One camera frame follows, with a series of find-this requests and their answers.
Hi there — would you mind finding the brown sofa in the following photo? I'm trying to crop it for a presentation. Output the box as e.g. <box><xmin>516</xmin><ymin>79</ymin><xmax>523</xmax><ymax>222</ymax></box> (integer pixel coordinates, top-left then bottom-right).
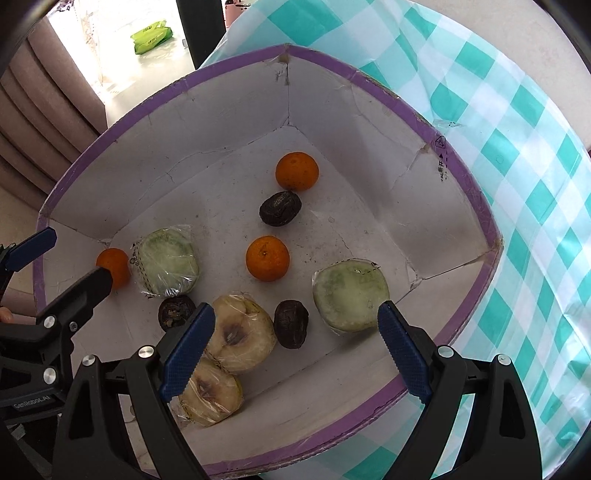
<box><xmin>1</xmin><ymin>19</ymin><xmax>107</xmax><ymax>210</ymax></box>

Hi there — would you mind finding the small orange tangerine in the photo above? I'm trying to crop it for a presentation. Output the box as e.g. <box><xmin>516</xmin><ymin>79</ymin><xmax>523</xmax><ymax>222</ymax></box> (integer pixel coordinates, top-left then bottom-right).
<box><xmin>95</xmin><ymin>248</ymin><xmax>131</xmax><ymax>290</ymax></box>

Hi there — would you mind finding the purple cardboard box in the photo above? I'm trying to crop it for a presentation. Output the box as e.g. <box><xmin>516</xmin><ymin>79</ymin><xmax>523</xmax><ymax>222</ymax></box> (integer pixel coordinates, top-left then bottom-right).
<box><xmin>33</xmin><ymin>45</ymin><xmax>503</xmax><ymax>478</ymax></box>

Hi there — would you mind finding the green fruit half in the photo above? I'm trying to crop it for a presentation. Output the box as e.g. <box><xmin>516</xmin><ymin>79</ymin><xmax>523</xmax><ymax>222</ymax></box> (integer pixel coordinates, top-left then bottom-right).
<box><xmin>130</xmin><ymin>225</ymin><xmax>200</xmax><ymax>298</ymax></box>
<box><xmin>311</xmin><ymin>258</ymin><xmax>390</xmax><ymax>333</ymax></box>

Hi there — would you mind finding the black pole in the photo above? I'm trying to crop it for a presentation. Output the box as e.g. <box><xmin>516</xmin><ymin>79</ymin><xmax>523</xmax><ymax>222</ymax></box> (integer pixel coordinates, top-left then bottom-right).
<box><xmin>176</xmin><ymin>0</ymin><xmax>226</xmax><ymax>69</ymax></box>

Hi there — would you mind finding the green snack packet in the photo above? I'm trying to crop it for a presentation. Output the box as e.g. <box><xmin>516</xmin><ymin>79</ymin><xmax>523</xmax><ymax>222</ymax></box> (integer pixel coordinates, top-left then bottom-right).
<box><xmin>130</xmin><ymin>20</ymin><xmax>173</xmax><ymax>55</ymax></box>

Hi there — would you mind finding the pale apple half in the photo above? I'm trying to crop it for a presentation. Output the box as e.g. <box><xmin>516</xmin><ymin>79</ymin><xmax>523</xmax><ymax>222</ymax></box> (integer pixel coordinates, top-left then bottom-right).
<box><xmin>178</xmin><ymin>358</ymin><xmax>243</xmax><ymax>427</ymax></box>
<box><xmin>205</xmin><ymin>295</ymin><xmax>276</xmax><ymax>374</ymax></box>

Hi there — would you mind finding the teal white checkered tablecloth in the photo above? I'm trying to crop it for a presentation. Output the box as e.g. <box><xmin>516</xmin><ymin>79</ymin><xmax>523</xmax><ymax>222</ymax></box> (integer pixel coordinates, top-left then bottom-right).
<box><xmin>208</xmin><ymin>1</ymin><xmax>590</xmax><ymax>478</ymax></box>

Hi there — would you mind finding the dark brown round fruit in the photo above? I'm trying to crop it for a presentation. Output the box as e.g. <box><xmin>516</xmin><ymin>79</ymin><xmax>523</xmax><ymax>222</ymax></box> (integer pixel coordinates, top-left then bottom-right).
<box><xmin>157</xmin><ymin>295</ymin><xmax>197</xmax><ymax>332</ymax></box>

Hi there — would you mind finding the dark wrinkled fruit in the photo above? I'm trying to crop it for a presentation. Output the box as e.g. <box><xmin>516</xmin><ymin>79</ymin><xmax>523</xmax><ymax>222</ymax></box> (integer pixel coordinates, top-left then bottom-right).
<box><xmin>273</xmin><ymin>300</ymin><xmax>310</xmax><ymax>349</ymax></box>
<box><xmin>259</xmin><ymin>191</ymin><xmax>303</xmax><ymax>227</ymax></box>

